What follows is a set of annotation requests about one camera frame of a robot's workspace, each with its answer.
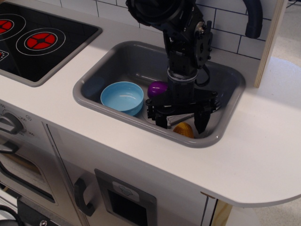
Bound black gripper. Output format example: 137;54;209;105
145;68;218;134

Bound yellow toy corn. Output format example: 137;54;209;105
173;122;194;138

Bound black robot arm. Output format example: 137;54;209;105
126;0;218;133

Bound light blue bowl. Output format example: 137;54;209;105
100;81;144;116

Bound grey sink basin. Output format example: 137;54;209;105
73;41;246;148

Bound grey toy fork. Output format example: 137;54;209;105
167;101;222;127

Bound purple toy eggplant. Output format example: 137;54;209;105
147;81;168;98

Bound grey dispenser panel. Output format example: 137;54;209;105
95;169;158;226

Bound black faucet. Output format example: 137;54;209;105
206;0;263;40

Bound light wooden side panel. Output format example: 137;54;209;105
253;0;288;88

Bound black toy stovetop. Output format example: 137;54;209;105
0;2;102;87

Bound grey oven knob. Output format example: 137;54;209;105
0;113;24;135

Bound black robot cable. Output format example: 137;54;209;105
195;65;210;87

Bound dark grey cabinet handle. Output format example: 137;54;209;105
73;178;95;217

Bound grey oven door handle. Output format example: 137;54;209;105
0;141;19;154

